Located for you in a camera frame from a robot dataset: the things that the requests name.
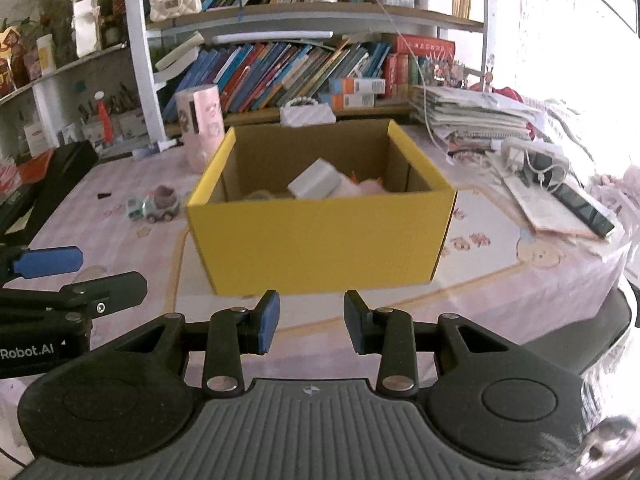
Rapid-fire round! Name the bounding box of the white yellow bottle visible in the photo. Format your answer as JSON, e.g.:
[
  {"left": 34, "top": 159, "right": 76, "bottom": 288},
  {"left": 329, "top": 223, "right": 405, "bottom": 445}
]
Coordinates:
[{"left": 37, "top": 34, "right": 56, "bottom": 76}]

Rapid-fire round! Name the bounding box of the pink plush toy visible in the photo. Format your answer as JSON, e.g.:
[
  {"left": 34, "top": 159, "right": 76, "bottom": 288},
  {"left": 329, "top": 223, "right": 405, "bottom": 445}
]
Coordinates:
[{"left": 328, "top": 174, "right": 387, "bottom": 198}]

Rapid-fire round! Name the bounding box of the grey toy truck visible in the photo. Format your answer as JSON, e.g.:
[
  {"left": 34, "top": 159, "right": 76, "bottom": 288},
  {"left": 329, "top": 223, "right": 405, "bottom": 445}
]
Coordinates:
[{"left": 141, "top": 185, "right": 180, "bottom": 223}]

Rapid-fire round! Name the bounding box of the green toy piece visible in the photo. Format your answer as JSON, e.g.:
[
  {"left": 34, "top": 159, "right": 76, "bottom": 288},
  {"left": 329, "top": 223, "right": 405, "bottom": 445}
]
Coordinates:
[{"left": 126, "top": 197, "right": 143, "bottom": 221}]

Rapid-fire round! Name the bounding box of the white power strip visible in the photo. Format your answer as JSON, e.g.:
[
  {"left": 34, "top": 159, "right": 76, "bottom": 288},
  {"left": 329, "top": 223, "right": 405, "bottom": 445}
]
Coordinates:
[{"left": 500, "top": 136, "right": 570, "bottom": 191}]

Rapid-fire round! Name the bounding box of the black phone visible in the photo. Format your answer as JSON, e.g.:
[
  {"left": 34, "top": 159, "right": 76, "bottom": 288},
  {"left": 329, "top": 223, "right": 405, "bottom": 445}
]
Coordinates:
[{"left": 551, "top": 183, "right": 614, "bottom": 240}]

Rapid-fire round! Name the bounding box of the row of books lower shelf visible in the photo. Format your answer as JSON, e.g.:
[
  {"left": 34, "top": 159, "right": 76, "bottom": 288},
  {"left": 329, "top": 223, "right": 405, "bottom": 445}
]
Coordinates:
[{"left": 160, "top": 34, "right": 464, "bottom": 122}]

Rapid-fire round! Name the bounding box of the white shelf post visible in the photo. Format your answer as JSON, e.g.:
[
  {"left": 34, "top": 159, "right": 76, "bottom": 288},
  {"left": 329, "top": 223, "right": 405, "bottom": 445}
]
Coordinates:
[{"left": 125, "top": 0, "right": 167, "bottom": 142}]

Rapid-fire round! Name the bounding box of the black keyboard case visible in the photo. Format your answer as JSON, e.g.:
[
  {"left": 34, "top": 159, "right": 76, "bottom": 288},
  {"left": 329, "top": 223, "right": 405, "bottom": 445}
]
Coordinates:
[{"left": 1, "top": 141, "right": 98, "bottom": 245}]

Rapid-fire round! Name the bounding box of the white quilted handbag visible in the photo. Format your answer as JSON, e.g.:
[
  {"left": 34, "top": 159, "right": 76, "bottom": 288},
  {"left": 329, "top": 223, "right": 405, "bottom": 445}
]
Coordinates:
[{"left": 280, "top": 96, "right": 336, "bottom": 128}]

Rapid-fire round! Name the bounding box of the white pen holder box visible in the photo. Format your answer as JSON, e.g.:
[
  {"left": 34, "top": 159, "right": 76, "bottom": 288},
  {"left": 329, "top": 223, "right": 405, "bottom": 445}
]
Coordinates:
[{"left": 81, "top": 108, "right": 148, "bottom": 145}]

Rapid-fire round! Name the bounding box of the pink cylindrical humidifier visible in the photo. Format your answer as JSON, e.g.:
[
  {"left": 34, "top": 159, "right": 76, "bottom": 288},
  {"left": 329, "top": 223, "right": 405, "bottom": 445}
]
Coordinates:
[{"left": 176, "top": 84, "right": 226, "bottom": 174}]

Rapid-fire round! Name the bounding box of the stack of papers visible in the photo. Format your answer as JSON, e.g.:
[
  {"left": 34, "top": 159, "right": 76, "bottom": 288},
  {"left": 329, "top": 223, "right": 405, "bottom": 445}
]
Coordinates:
[{"left": 409, "top": 86, "right": 544, "bottom": 140}]

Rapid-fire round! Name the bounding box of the spray bottle lying down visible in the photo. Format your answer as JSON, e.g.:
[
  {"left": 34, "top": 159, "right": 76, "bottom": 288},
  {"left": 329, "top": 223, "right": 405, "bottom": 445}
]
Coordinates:
[{"left": 131, "top": 139, "right": 178, "bottom": 162}]

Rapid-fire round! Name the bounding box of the white rectangular box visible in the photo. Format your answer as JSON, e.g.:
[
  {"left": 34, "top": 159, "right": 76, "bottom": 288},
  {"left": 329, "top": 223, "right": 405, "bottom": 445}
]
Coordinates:
[{"left": 286, "top": 158, "right": 343, "bottom": 200}]

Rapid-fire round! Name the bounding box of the yellow cardboard box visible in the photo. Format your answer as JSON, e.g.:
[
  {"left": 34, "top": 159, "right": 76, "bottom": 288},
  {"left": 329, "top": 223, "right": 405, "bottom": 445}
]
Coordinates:
[{"left": 186, "top": 119, "right": 457, "bottom": 296}]

